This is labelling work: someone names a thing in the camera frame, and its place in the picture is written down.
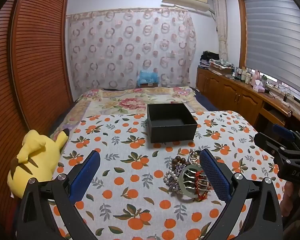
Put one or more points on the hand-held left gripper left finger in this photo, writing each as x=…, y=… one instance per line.
x=86, y=172

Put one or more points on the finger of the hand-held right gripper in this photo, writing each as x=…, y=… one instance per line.
x=283, y=131
x=266, y=141

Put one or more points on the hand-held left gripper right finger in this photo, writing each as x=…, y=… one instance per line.
x=215, y=177

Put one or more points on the silver hairpins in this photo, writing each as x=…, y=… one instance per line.
x=190, y=182

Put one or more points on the pale green jade bangle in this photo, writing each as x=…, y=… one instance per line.
x=183, y=190

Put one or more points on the black cardboard box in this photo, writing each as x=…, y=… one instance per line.
x=170, y=132

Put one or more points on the person's right hand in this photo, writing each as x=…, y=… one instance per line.
x=290, y=197

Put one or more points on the orange fruit print tablecloth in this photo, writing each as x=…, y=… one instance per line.
x=130, y=185

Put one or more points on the pink tissue box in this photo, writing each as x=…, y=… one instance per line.
x=258, y=86

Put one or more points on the yellow plush toy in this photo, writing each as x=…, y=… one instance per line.
x=32, y=155

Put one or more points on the wooden side cabinet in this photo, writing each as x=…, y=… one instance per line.
x=230, y=92

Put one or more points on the group of cosmetic bottles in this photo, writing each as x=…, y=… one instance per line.
x=243, y=75

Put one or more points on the floral bed blanket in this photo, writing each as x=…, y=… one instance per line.
x=110, y=102

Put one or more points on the dark blue bed sheet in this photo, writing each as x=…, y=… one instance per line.
x=202, y=100

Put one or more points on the stack of folded clothes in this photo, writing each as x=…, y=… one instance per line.
x=217, y=63

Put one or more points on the grey window blind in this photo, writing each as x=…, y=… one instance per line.
x=272, y=35

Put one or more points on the wooden louvred wardrobe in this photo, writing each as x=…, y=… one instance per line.
x=35, y=67

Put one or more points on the pale window curtain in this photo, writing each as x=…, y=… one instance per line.
x=221, y=30

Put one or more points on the circle pattern curtain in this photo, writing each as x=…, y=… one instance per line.
x=115, y=55

